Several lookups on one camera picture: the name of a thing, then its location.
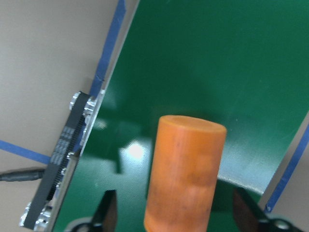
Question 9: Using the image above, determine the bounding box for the red black conveyor cable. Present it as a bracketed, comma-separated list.
[0, 167, 46, 183]

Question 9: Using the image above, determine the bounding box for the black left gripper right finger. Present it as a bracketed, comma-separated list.
[233, 187, 301, 232]

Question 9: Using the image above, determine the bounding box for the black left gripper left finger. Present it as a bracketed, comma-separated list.
[67, 190, 117, 232]

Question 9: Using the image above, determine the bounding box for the plain orange cylinder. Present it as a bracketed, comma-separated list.
[144, 115, 227, 232]

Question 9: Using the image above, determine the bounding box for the green conveyor belt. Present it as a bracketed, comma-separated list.
[53, 0, 309, 232]

